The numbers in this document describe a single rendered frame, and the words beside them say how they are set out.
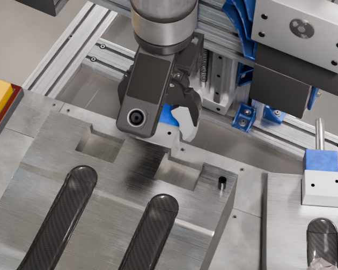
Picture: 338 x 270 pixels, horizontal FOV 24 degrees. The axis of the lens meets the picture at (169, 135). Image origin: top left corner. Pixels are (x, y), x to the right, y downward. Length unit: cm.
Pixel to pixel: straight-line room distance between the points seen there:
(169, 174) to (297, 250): 19
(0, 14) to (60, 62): 48
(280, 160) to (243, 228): 76
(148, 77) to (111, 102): 96
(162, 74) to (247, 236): 26
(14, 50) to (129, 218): 137
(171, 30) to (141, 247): 26
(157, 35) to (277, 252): 31
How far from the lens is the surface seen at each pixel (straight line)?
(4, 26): 233
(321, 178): 100
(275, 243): 97
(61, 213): 96
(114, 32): 200
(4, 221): 97
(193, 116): 99
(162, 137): 104
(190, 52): 96
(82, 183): 98
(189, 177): 100
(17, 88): 115
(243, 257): 102
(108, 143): 103
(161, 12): 84
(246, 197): 106
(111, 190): 96
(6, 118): 113
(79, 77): 192
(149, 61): 91
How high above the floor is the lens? 173
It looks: 57 degrees down
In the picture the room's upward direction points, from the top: straight up
